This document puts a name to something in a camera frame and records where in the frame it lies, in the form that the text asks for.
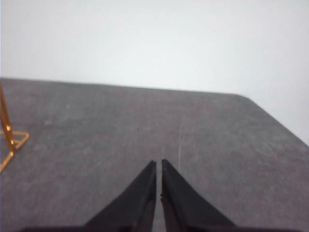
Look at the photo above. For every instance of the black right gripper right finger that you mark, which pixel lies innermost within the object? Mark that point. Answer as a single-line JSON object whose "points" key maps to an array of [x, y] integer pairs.
{"points": [[185, 210]]}

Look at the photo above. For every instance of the gold wire cup rack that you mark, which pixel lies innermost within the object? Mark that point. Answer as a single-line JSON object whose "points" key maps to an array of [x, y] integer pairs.
{"points": [[16, 138]]}

